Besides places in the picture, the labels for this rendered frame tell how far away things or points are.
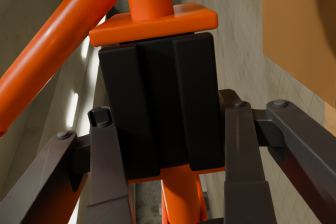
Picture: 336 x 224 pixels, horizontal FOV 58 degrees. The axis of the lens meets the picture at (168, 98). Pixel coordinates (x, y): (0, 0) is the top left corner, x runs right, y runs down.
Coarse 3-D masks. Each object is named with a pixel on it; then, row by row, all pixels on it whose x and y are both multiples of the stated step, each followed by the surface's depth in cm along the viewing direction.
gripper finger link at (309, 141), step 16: (272, 112) 13; (288, 112) 13; (304, 112) 13; (288, 128) 12; (304, 128) 12; (320, 128) 11; (288, 144) 12; (304, 144) 11; (320, 144) 10; (288, 160) 12; (304, 160) 11; (320, 160) 10; (288, 176) 13; (304, 176) 11; (320, 176) 10; (304, 192) 11; (320, 192) 10; (320, 208) 10
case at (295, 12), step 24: (264, 0) 38; (288, 0) 31; (312, 0) 26; (264, 24) 39; (288, 24) 31; (312, 24) 26; (264, 48) 40; (288, 48) 32; (312, 48) 27; (288, 72) 34; (312, 72) 28
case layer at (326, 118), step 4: (328, 104) 105; (328, 108) 106; (332, 108) 103; (328, 112) 106; (332, 112) 103; (328, 116) 106; (332, 116) 104; (324, 120) 110; (328, 120) 107; (332, 120) 104; (324, 124) 110; (328, 124) 107; (332, 124) 104; (328, 128) 108; (332, 128) 105; (332, 132) 105
